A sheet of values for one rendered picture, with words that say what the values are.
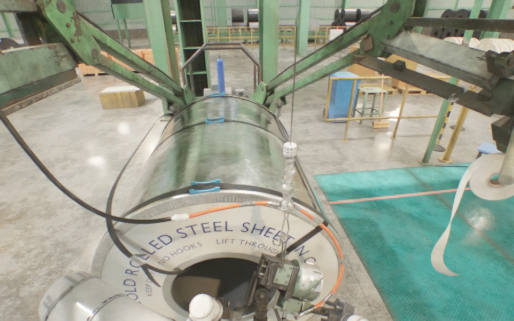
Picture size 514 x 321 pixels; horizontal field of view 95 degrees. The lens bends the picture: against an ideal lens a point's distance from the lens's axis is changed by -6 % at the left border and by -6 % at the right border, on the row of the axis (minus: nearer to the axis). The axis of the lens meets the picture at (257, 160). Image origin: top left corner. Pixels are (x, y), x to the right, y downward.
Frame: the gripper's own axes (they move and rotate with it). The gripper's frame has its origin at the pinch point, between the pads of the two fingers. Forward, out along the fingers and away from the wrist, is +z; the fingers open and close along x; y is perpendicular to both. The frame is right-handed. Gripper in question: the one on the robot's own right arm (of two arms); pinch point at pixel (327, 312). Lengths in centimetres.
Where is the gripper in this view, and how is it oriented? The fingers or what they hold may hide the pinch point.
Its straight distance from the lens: 126.6
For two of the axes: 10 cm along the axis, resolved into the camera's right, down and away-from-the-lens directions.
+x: -2.7, 9.1, -3.1
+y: -9.1, -3.5, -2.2
